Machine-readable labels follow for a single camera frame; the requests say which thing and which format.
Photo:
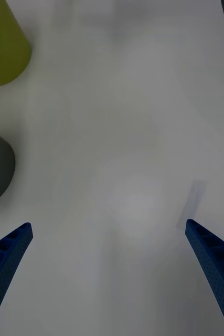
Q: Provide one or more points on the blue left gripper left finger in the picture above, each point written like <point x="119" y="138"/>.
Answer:
<point x="4" y="265"/>

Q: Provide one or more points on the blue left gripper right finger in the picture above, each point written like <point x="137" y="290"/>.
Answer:
<point x="216" y="267"/>

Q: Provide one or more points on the yellow-green plastic waste bin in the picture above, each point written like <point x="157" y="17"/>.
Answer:
<point x="1" y="44"/>

